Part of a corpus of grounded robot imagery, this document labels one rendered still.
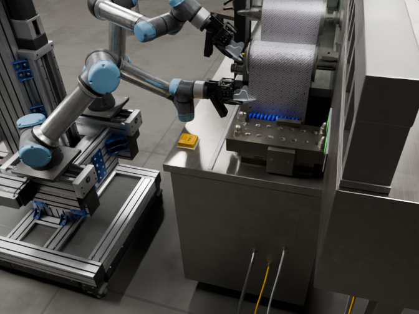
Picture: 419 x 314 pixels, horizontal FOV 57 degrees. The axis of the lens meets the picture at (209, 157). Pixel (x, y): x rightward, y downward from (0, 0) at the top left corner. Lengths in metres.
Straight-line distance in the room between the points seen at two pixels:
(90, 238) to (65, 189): 0.54
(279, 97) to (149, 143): 1.85
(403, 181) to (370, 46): 0.24
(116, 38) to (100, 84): 0.57
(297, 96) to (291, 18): 0.33
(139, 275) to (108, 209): 0.44
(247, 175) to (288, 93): 0.36
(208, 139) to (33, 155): 0.71
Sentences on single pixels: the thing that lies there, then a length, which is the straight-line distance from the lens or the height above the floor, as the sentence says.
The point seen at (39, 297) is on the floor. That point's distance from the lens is 2.46.
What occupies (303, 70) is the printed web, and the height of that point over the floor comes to 1.24.
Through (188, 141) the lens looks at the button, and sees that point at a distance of 1.66.
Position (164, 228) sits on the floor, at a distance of 2.55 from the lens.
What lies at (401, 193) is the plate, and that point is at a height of 1.44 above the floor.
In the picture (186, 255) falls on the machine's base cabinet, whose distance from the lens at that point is 2.01.
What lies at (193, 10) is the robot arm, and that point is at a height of 1.43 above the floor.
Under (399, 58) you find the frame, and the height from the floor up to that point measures 1.65.
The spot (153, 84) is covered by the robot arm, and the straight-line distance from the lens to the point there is 1.73.
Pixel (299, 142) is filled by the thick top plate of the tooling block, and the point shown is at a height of 1.03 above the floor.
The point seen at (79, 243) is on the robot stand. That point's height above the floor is 0.21.
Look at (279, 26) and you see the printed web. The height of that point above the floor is 1.31.
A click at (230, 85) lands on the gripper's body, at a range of 1.59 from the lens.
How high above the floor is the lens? 1.91
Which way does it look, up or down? 39 degrees down
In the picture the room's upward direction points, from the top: 3 degrees counter-clockwise
